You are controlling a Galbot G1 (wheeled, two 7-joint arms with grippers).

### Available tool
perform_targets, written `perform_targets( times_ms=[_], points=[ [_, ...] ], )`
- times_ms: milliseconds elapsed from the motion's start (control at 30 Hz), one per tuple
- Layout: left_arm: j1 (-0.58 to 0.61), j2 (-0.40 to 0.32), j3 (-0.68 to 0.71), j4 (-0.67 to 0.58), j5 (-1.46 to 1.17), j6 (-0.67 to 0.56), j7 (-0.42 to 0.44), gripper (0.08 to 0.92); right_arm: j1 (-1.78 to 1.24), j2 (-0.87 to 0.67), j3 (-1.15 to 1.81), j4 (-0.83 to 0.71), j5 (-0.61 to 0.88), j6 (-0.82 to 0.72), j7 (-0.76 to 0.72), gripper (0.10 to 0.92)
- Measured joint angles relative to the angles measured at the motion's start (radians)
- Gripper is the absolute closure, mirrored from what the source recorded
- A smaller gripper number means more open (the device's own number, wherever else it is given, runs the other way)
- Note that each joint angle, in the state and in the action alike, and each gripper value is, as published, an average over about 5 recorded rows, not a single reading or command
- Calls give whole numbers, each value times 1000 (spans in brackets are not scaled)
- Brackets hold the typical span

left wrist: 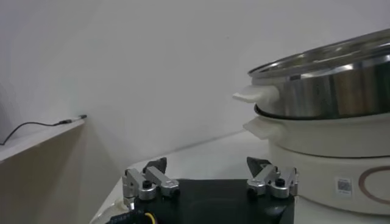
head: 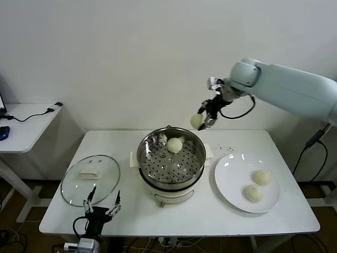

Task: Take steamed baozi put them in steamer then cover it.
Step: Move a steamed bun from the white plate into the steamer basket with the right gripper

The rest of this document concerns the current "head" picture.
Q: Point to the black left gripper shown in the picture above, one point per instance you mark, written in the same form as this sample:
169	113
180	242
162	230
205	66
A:
97	218

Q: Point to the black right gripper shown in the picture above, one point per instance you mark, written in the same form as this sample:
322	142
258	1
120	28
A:
217	105

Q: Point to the white steamed baozi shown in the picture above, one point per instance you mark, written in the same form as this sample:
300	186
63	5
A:
174	145
196	121
262	177
252	194

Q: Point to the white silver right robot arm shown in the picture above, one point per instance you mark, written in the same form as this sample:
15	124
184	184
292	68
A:
289	87

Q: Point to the stainless steel steamer basket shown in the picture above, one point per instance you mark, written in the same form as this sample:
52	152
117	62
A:
189	163

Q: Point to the round glass pot lid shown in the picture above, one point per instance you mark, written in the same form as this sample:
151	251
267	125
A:
105	168

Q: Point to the cream electric cooking pot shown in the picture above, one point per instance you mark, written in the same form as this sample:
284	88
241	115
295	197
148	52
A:
173	197

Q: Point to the white power strip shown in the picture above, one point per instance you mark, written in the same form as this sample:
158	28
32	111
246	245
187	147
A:
170	240

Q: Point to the large white plate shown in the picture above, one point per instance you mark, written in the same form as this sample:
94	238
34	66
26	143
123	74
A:
231	189

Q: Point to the white side desk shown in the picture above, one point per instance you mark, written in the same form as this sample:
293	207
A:
26	131

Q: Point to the blue computer mouse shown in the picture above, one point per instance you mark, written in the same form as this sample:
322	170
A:
4	133

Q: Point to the white table leg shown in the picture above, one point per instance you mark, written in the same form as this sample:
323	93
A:
253	241

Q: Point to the black laptop screen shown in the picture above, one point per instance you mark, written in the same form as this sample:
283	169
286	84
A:
1	104

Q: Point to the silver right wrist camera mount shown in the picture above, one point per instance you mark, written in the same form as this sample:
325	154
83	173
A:
213	83

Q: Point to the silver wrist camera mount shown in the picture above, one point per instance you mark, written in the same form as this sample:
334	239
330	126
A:
88	245
213	83

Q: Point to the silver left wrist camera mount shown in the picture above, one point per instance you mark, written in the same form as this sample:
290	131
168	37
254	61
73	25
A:
88	245

